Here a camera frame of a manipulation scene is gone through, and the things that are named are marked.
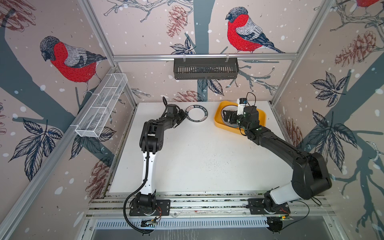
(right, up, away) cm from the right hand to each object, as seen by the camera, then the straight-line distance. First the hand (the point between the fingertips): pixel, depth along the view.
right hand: (228, 112), depth 86 cm
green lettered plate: (-19, -1, +28) cm, 34 cm away
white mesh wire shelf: (-71, +3, -7) cm, 71 cm away
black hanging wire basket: (-12, +31, +19) cm, 38 cm away
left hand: (-26, 0, +23) cm, 35 cm away
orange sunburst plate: (+7, +4, +24) cm, 25 cm away
